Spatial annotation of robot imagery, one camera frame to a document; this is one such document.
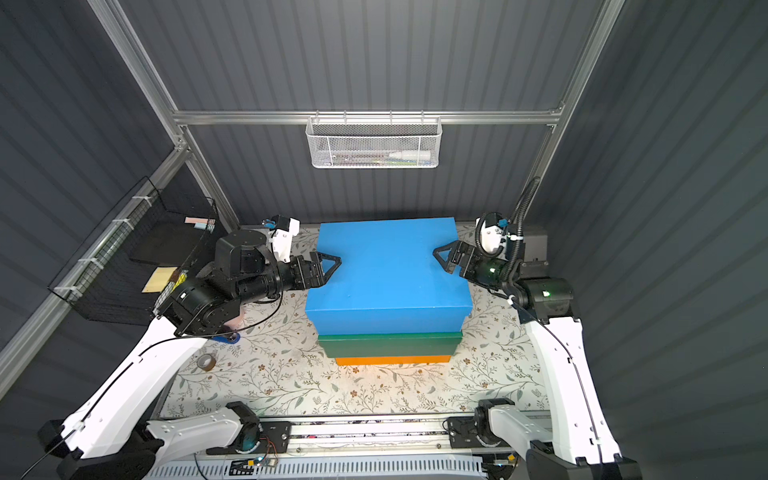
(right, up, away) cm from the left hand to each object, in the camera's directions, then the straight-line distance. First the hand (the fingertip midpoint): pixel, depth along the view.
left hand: (325, 263), depth 62 cm
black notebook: (-46, +5, +18) cm, 50 cm away
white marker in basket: (+20, +33, +32) cm, 50 cm away
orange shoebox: (+13, -29, +25) cm, 41 cm away
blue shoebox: (+13, -4, 0) cm, 14 cm away
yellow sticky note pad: (-43, -5, +11) cm, 45 cm away
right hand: (+27, +1, +3) cm, 28 cm away
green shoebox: (+7, -19, +7) cm, 21 cm away
